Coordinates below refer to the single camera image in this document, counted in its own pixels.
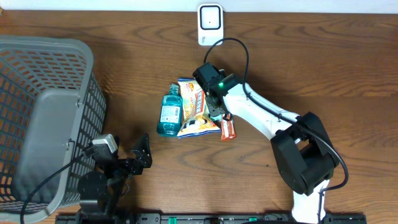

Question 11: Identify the white barcode scanner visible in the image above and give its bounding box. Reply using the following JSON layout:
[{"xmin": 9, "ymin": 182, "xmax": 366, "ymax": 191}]
[{"xmin": 197, "ymin": 3, "xmax": 224, "ymax": 46}]

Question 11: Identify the red orange snack stick packet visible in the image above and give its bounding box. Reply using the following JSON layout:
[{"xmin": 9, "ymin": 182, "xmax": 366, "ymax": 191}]
[{"xmin": 220, "ymin": 113, "xmax": 237, "ymax": 141}]

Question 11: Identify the teal mouthwash bottle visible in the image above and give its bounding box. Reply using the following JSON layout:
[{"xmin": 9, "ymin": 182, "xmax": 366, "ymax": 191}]
[{"xmin": 157, "ymin": 83, "xmax": 183, "ymax": 137}]

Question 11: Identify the yellow chips bag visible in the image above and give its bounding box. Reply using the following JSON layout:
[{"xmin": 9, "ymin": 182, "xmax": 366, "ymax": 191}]
[{"xmin": 177, "ymin": 78, "xmax": 221, "ymax": 139}]

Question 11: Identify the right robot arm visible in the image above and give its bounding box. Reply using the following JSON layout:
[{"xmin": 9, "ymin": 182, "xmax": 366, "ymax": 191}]
[{"xmin": 193, "ymin": 62, "xmax": 340, "ymax": 223}]

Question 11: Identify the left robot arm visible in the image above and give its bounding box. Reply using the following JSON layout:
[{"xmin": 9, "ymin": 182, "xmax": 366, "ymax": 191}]
[{"xmin": 76, "ymin": 133, "xmax": 152, "ymax": 223}]

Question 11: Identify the grey plastic shopping basket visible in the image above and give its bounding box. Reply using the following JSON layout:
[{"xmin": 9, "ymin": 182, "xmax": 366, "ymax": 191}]
[{"xmin": 1, "ymin": 35, "xmax": 106, "ymax": 223}]

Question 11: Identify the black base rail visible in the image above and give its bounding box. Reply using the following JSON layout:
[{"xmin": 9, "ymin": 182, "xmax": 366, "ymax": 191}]
[{"xmin": 55, "ymin": 212, "xmax": 368, "ymax": 224}]

